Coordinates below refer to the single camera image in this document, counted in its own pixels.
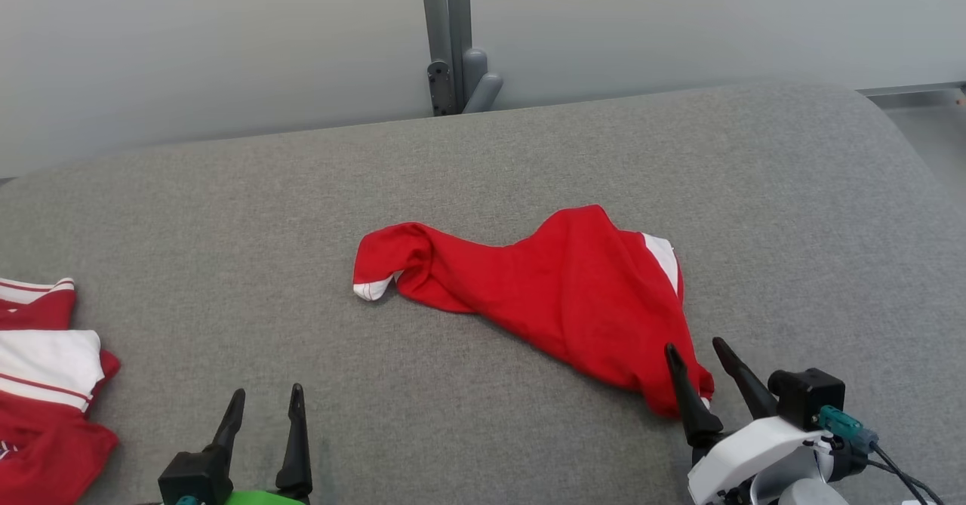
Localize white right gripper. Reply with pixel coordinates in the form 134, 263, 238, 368
663, 337, 835, 505

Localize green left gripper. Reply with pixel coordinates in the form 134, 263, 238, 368
210, 383, 314, 505

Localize red shorts with white waistband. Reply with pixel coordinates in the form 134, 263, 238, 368
352, 205, 715, 420

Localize red and white jersey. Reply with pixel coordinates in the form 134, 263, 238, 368
0, 277, 122, 505

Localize grey metal floor rail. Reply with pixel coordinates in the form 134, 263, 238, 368
859, 81, 966, 111

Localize grey metal post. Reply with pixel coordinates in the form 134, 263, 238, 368
419, 0, 504, 117

